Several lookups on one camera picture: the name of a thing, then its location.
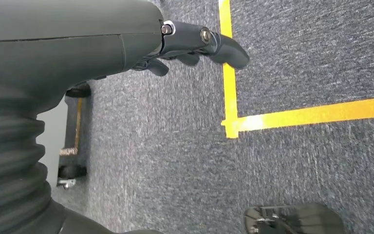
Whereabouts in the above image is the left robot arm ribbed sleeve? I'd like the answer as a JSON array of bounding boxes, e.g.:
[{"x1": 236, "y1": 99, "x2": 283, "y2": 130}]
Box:
[{"x1": 0, "y1": 100, "x2": 165, "y2": 234}]

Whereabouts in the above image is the white wheeled workbench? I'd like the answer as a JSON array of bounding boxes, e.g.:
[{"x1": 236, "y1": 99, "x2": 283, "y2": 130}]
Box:
[{"x1": 37, "y1": 82, "x2": 93, "y2": 191}]

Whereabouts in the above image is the black robot foot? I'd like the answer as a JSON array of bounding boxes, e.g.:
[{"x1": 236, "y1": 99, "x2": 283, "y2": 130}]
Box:
[{"x1": 243, "y1": 202, "x2": 346, "y2": 234}]

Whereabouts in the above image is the yellow floor tape marking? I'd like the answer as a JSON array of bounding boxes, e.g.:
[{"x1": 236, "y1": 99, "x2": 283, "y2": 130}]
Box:
[{"x1": 218, "y1": 0, "x2": 374, "y2": 139}]

